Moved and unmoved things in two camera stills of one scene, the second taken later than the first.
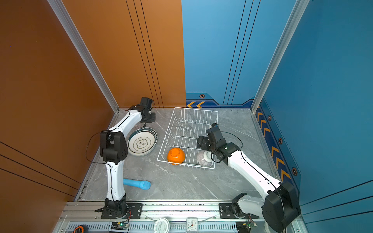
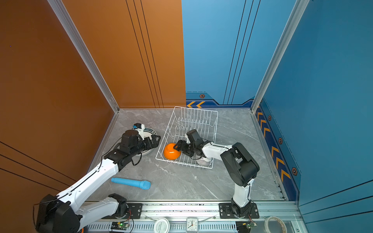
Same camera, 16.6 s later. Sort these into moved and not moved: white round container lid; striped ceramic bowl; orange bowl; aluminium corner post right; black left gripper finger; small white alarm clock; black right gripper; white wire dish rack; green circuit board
Moved: black left gripper finger; orange bowl; black right gripper
Not moved: aluminium corner post right; white wire dish rack; white round container lid; small white alarm clock; green circuit board; striped ceramic bowl
